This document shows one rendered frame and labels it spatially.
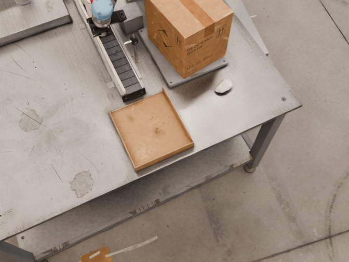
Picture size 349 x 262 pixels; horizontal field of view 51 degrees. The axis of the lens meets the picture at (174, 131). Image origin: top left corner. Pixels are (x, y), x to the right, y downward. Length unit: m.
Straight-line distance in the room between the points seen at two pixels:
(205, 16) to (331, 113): 1.49
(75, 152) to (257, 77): 0.87
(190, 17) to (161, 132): 0.48
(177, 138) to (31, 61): 0.79
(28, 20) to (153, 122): 0.82
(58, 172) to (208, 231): 1.06
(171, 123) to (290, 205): 1.11
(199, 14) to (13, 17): 0.94
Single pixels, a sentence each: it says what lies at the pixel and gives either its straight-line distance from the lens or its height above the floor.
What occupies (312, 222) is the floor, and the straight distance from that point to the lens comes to 2.39.
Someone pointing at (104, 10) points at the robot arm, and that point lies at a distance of 1.39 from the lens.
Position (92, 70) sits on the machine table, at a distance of 1.74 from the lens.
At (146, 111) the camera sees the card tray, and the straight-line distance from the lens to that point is 1.57.
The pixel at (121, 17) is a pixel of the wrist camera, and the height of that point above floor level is 1.05.
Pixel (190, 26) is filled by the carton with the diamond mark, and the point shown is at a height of 1.12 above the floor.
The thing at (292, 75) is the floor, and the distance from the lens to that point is 2.83.
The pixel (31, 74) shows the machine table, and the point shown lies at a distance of 1.81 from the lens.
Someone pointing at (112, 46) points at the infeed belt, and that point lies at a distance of 1.74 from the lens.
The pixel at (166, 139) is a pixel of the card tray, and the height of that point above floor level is 0.83.
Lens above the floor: 2.19
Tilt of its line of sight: 63 degrees down
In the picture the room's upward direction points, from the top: straight up
